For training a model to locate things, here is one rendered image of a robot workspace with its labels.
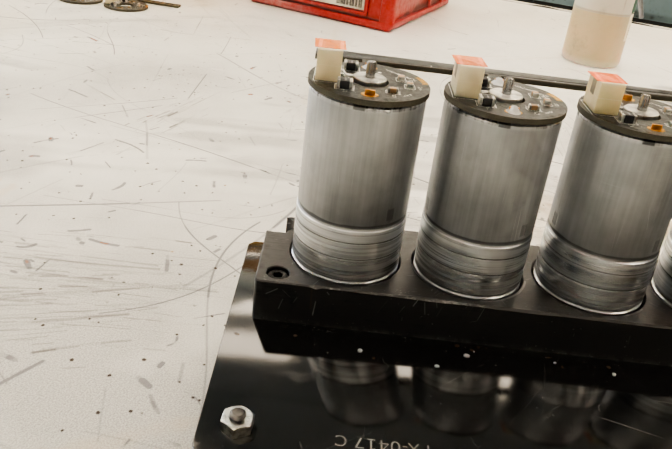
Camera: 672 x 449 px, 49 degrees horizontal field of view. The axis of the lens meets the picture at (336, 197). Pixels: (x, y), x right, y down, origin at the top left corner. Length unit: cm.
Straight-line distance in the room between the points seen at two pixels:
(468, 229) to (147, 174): 13
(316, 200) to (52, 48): 24
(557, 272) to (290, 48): 26
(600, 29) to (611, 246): 30
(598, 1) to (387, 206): 32
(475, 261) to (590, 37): 31
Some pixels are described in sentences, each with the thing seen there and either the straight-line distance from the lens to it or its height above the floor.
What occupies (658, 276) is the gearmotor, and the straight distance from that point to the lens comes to 19.
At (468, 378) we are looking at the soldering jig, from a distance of 16.
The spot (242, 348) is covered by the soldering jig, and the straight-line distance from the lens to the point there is 15.
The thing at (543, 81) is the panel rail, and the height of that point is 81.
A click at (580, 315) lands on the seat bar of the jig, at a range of 17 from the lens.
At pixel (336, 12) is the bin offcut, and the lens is 47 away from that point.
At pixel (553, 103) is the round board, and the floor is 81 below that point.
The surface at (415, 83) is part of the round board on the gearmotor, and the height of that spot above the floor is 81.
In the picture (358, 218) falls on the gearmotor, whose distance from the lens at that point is 15.
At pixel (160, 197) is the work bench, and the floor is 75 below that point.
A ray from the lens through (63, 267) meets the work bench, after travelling 20.
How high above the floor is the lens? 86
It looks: 26 degrees down
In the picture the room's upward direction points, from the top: 7 degrees clockwise
